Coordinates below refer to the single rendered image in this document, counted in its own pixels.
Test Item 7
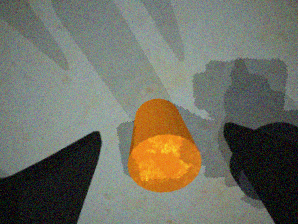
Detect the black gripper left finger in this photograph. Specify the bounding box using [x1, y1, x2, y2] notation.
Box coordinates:
[0, 131, 102, 224]

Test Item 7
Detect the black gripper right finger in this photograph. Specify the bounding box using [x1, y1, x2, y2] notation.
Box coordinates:
[224, 123, 298, 224]

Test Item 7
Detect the orange knob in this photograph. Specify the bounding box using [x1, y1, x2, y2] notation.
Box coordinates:
[127, 99, 202, 192]

